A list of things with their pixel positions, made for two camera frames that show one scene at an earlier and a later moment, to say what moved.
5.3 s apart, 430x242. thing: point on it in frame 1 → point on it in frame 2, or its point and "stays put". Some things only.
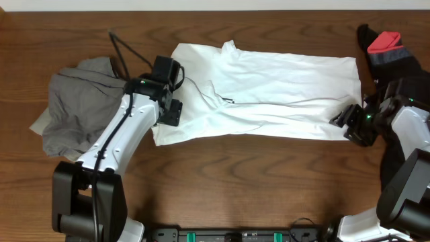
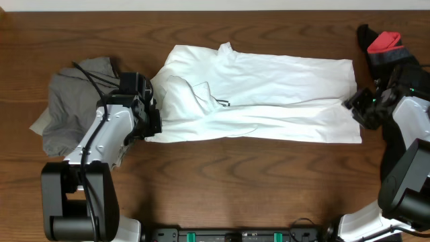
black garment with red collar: (388, 60) stays put
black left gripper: (173, 113) → (153, 117)
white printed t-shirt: (226, 93) stays put
